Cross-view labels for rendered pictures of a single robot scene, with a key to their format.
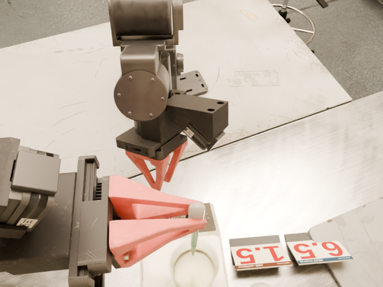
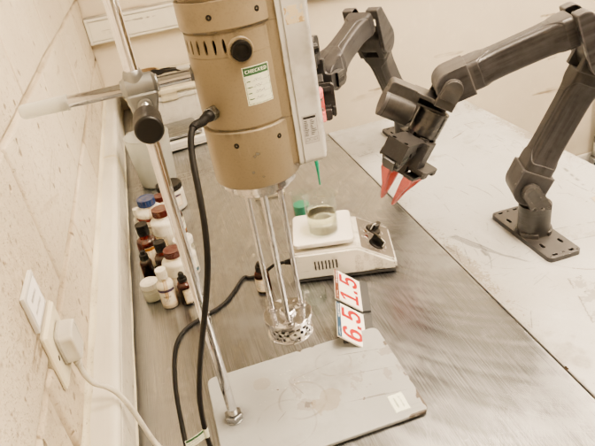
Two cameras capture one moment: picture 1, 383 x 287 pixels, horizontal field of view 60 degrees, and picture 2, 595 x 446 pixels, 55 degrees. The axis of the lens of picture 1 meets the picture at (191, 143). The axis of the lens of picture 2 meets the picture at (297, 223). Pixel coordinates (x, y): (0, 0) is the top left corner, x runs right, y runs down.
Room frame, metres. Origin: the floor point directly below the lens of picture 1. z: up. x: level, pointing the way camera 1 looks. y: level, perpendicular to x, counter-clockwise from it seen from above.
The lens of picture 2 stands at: (0.23, -0.97, 1.57)
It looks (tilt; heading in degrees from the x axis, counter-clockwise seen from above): 30 degrees down; 101
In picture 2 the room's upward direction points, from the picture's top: 10 degrees counter-clockwise
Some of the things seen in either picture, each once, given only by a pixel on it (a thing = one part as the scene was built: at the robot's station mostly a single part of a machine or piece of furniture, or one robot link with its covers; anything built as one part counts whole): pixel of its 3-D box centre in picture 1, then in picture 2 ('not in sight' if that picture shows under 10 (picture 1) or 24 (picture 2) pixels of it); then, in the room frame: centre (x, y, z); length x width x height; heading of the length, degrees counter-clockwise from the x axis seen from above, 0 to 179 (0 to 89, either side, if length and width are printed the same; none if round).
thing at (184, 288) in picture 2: not in sight; (184, 287); (-0.19, -0.10, 0.94); 0.03 x 0.03 x 0.07
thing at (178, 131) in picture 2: not in sight; (185, 133); (-0.45, 0.82, 0.92); 0.26 x 0.19 x 0.05; 27
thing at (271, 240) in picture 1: (259, 251); (351, 289); (0.14, -0.11, 0.92); 0.09 x 0.06 x 0.04; 95
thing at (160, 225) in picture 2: not in sight; (166, 228); (-0.29, 0.11, 0.95); 0.06 x 0.06 x 0.11
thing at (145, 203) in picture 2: not in sight; (151, 219); (-0.34, 0.16, 0.96); 0.06 x 0.06 x 0.11
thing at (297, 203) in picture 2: not in sight; (300, 203); (0.01, 0.22, 0.93); 0.04 x 0.04 x 0.06
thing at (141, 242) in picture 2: not in sight; (147, 245); (-0.31, 0.04, 0.95); 0.04 x 0.04 x 0.11
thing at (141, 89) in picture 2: not in sight; (144, 103); (-0.01, -0.44, 1.41); 0.25 x 0.11 x 0.05; 22
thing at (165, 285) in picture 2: not in sight; (166, 287); (-0.22, -0.10, 0.94); 0.03 x 0.03 x 0.09
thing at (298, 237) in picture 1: (317, 246); (355, 325); (0.15, -0.21, 0.92); 0.09 x 0.06 x 0.04; 95
